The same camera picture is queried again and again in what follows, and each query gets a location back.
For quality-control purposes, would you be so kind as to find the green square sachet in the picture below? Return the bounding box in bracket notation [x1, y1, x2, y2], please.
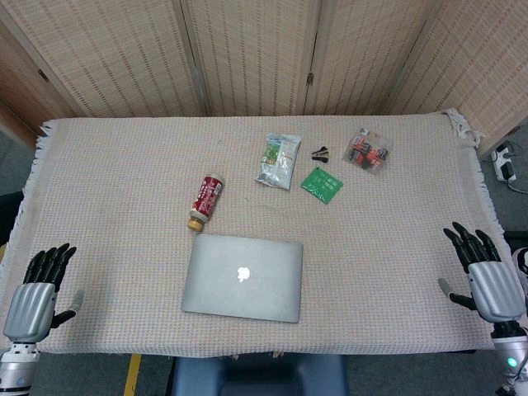
[299, 166, 345, 205]

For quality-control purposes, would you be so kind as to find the white green snack packet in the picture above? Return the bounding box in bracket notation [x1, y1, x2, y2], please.
[254, 133, 302, 191]

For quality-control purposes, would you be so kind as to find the silver laptop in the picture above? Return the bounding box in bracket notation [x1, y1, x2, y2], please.
[181, 233, 304, 324]

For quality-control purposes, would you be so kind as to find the white black sneaker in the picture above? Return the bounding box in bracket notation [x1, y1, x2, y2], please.
[511, 247, 528, 290]

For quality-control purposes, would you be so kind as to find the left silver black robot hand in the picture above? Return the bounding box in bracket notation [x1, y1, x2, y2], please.
[2, 243, 86, 343]

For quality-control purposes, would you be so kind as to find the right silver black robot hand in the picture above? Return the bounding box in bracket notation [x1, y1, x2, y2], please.
[437, 221, 528, 325]

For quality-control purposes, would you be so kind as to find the pink woven tablecloth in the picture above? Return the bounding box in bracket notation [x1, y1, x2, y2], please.
[0, 107, 528, 358]

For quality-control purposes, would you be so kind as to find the red coffee bottle tan cap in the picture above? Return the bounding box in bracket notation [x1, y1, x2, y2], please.
[186, 173, 225, 232]

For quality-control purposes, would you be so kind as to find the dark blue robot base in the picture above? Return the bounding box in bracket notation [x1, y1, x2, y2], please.
[171, 354, 350, 396]

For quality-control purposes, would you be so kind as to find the white power strip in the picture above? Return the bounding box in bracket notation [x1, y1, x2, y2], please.
[490, 144, 519, 182]

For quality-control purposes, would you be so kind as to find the clear bag of batteries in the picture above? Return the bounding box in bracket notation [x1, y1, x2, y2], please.
[342, 127, 394, 175]

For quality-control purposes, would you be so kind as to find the woven folding screen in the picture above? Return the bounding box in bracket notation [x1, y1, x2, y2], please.
[0, 0, 528, 158]

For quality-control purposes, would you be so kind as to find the black chair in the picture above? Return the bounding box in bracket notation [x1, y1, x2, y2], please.
[0, 191, 22, 245]

